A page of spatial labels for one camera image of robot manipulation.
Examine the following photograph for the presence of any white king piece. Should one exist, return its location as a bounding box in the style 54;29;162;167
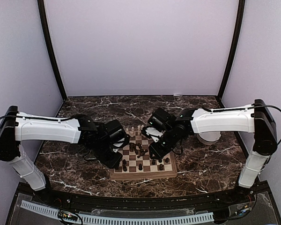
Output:
137;125;141;135

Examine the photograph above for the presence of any black corner post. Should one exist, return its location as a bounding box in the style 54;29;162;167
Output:
216;0;245;102
37;0;67;101

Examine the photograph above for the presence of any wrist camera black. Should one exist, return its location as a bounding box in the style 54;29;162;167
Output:
105;120;126;143
148;108;176;132

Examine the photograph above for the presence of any white bishop left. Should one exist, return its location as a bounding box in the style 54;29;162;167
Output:
130;127;135;136

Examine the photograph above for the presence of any left black corner post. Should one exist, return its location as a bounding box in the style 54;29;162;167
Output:
37;0;67;101

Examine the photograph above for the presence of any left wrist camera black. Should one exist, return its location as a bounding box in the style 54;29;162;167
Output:
105;120;126;143

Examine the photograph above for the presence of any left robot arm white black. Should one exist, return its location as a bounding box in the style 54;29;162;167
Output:
0;106;130;204

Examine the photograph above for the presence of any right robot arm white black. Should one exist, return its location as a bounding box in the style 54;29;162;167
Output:
141;99;281;203

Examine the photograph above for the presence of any pile of dark chess pieces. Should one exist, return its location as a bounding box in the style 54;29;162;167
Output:
129;142;148;158

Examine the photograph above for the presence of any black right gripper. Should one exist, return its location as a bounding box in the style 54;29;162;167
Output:
148;128;179;160

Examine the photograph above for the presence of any wooden chess board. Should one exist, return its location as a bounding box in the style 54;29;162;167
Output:
110;127;177;180

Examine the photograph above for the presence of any white slotted cable duct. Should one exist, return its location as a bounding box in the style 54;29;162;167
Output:
20;200;214;225

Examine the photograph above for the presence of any white scalloped bowl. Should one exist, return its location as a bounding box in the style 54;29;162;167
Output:
196;131;222;145

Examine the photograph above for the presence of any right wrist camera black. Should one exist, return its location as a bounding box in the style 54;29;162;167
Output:
148;108;176;132

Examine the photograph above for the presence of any black front rail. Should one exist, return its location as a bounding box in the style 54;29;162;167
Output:
67;194;219;210

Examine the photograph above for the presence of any right black corner post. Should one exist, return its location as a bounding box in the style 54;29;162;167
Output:
216;0;245;102

